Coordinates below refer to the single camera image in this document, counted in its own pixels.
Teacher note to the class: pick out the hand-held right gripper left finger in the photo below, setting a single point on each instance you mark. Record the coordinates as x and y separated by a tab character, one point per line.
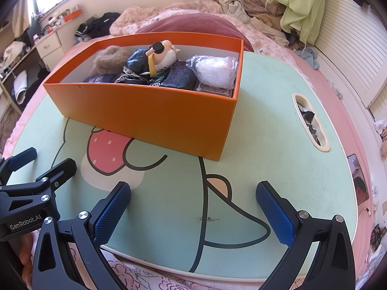
110	214

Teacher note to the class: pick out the light blue cloth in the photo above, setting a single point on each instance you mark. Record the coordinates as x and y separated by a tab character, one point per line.
310	56

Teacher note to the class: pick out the bubble wrap bundle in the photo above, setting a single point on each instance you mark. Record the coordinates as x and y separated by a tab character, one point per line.
214	72

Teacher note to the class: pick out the dark blue packet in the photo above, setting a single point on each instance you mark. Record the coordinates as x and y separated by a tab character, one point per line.
178	77

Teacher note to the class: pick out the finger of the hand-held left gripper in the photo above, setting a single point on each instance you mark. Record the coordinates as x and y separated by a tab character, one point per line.
25	156
62	170

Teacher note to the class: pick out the toy figure with black hat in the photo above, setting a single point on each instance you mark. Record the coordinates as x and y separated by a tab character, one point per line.
164	57

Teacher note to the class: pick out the dark red pillow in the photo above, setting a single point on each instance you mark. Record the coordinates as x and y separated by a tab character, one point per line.
196	24

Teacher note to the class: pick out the pile of beige clothes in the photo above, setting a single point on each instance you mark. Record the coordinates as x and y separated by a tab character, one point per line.
242	6

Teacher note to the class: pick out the photo card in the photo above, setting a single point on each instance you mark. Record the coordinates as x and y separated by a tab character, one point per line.
359	184

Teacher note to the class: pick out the white slippers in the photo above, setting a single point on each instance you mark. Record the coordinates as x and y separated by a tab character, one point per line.
20	86

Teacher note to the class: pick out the fluffy beige scrunchie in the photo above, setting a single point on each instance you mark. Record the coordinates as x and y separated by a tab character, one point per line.
107	57

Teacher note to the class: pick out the small orange box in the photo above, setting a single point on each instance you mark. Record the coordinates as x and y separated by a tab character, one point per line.
72	15

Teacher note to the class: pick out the black bag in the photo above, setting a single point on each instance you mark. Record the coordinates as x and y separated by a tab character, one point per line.
102	22

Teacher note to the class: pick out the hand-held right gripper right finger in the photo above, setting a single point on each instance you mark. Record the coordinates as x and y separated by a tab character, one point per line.
276	214

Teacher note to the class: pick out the orange cardboard box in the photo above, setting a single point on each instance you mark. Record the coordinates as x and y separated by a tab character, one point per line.
151	111

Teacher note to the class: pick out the white cloth bag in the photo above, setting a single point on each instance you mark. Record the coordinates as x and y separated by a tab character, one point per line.
13	51

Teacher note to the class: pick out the light green hanging cloth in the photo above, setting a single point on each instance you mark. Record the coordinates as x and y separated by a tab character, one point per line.
299	6

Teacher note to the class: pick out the white drawer cabinet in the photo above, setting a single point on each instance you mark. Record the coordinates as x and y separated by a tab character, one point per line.
48	45

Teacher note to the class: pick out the green cartoon desktop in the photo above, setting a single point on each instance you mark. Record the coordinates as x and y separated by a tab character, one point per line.
272	145

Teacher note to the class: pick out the brown card box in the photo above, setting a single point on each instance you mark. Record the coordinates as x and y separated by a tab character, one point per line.
213	90

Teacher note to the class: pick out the black lace cloth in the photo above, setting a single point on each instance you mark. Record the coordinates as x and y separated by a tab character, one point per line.
130	77

